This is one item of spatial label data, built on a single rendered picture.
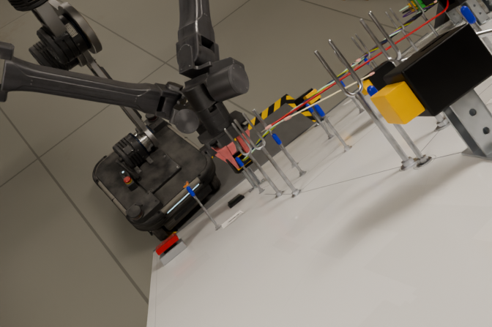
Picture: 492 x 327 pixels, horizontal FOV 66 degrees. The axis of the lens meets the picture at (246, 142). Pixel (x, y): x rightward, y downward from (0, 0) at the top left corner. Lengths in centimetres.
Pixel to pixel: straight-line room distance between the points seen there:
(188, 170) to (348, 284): 180
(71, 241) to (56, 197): 39
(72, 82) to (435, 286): 76
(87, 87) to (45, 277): 173
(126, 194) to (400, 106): 192
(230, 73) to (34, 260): 208
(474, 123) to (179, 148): 193
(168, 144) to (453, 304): 207
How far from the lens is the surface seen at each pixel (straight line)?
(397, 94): 29
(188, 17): 80
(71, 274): 237
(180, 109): 86
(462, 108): 31
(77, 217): 255
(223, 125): 75
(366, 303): 25
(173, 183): 202
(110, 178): 224
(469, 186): 30
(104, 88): 87
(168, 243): 79
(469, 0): 94
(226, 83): 68
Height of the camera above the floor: 177
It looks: 49 degrees down
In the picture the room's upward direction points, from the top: 20 degrees counter-clockwise
